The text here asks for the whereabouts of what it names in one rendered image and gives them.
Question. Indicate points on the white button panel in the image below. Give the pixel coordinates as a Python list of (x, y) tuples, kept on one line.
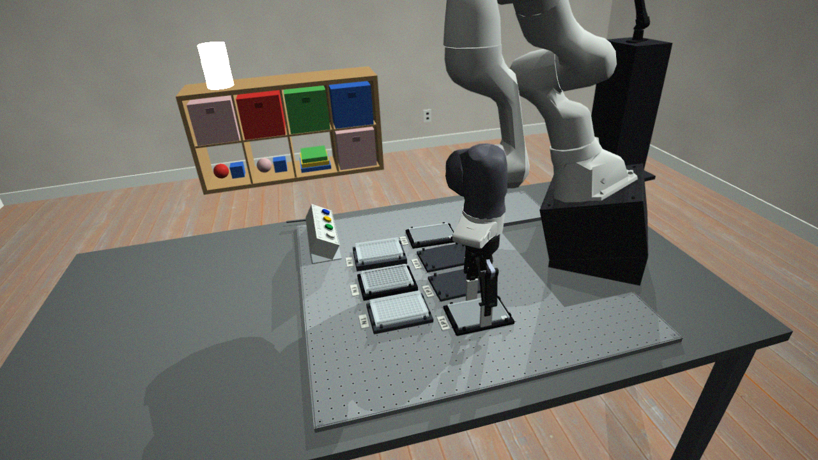
[(322, 235)]

